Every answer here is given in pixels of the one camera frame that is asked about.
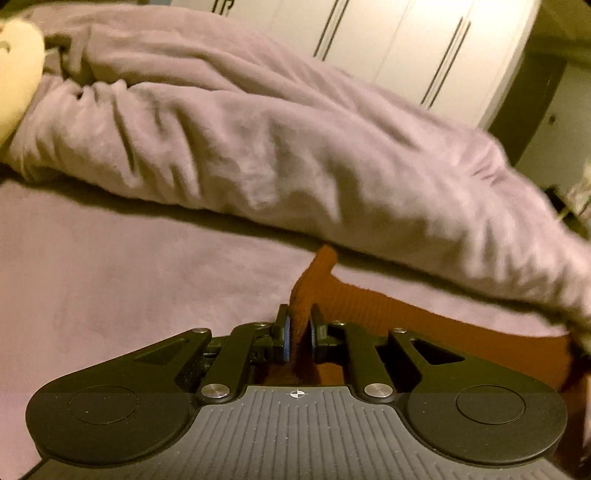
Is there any white wardrobe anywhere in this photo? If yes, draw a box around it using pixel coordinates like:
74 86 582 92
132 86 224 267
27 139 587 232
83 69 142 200
170 0 542 131

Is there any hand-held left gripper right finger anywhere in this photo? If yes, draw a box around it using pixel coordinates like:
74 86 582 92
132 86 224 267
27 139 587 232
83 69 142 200
308 303 467 405

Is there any cream plush pillow with face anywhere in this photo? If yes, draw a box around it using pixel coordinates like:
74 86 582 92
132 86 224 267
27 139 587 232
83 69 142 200
0 19 47 149

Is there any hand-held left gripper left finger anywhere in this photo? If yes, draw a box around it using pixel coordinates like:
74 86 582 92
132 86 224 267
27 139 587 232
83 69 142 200
124 304 293 405

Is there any bed with lilac sheet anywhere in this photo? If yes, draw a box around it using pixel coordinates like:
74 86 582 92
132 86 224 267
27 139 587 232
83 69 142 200
0 164 591 480

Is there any lilac duvet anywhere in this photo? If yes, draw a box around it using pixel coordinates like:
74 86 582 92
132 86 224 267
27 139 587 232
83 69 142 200
0 4 591 356

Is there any brown knit cardigan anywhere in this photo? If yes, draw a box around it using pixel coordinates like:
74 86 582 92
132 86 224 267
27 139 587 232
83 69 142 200
252 244 591 416

